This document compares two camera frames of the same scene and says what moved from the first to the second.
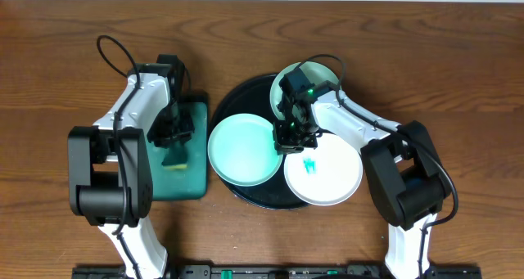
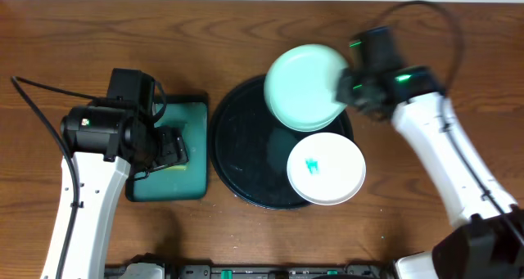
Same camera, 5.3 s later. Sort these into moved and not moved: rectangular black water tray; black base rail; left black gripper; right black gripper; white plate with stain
Moved: right black gripper; left black gripper
Not moved: white plate with stain; rectangular black water tray; black base rail
